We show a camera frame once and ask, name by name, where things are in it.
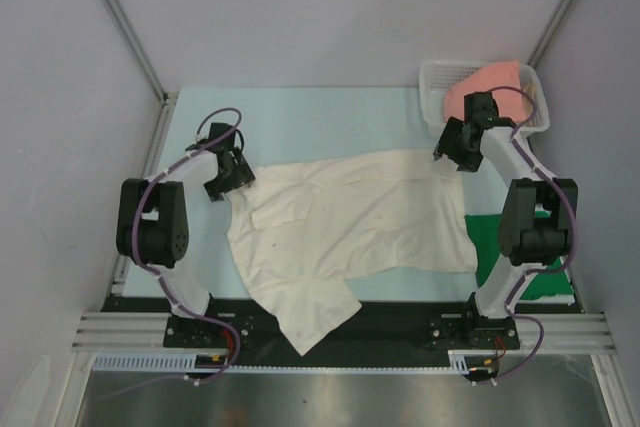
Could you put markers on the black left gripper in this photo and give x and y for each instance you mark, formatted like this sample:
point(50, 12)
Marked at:
point(241, 177)

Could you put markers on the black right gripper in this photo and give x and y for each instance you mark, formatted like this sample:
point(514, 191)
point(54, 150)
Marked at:
point(456, 151)

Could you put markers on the cream white t shirt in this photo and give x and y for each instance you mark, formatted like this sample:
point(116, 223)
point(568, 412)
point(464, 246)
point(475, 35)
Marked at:
point(303, 230)

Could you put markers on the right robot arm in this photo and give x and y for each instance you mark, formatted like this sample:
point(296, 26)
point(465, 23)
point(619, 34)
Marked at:
point(538, 232)

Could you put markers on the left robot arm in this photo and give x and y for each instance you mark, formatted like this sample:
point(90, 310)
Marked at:
point(154, 213)

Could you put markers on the pink t shirt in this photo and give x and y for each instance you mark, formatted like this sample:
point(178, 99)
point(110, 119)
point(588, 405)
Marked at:
point(504, 75)

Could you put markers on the beige t shirt in basket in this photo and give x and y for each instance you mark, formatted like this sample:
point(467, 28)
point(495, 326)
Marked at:
point(529, 97)

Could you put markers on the left aluminium corner post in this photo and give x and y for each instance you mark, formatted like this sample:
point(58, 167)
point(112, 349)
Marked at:
point(132, 42)

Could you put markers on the aluminium corner post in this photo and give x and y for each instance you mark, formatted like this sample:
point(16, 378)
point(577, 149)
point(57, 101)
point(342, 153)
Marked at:
point(565, 2)
point(132, 42)

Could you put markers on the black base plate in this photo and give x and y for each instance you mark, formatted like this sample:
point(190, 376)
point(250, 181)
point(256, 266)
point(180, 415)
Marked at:
point(399, 325)

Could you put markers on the aluminium frame rail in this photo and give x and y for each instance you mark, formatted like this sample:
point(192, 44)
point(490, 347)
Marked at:
point(564, 334)

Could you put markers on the right aluminium corner post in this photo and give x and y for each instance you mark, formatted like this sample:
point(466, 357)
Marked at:
point(565, 2)

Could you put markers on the white slotted cable duct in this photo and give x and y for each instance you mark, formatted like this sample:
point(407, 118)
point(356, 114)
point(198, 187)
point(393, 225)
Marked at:
point(159, 362)

